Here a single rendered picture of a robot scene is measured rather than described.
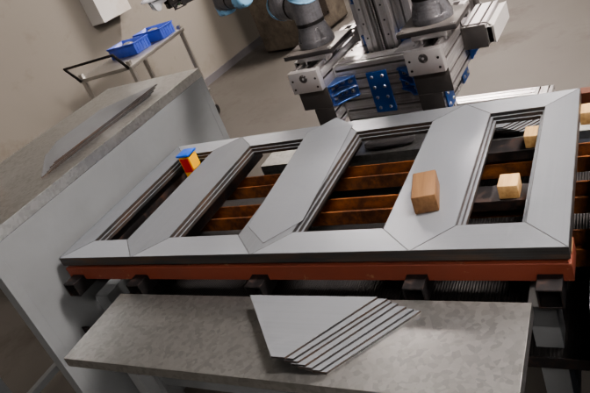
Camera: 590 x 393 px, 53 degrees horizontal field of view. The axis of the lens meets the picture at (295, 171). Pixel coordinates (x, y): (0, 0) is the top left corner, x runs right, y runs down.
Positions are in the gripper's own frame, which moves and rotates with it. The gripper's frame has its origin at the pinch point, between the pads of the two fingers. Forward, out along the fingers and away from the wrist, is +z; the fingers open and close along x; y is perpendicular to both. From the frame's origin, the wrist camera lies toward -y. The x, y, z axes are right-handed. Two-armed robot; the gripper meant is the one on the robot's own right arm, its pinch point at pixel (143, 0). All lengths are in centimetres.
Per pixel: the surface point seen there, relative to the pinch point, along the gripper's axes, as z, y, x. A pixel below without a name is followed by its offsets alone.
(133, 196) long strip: 38, 60, -11
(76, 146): 44, 40, 9
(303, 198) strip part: 9, 50, -85
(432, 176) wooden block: -9, 40, -120
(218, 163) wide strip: 8, 58, -28
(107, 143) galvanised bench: 35, 42, 2
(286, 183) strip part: 6, 52, -71
